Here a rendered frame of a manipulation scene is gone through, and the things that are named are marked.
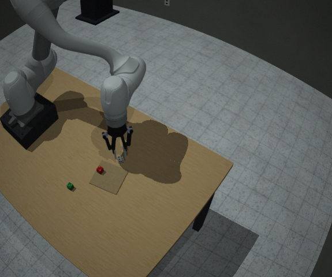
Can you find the red die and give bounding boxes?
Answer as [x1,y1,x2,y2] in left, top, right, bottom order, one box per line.
[96,166,104,174]

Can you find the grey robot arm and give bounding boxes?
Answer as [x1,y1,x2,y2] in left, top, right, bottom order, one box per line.
[3,0,146,129]

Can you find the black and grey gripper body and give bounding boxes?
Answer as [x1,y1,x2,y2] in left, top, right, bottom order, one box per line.
[107,123,128,138]

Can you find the white die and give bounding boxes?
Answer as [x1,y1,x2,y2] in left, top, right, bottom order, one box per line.
[117,156,124,164]

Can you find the tan square mat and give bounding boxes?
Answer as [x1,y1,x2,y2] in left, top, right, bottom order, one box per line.
[89,160,129,194]

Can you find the green die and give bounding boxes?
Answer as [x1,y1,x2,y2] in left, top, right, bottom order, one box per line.
[67,182,74,191]

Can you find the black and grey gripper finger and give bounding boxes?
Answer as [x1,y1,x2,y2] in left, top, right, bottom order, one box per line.
[102,131,117,159]
[120,126,133,158]

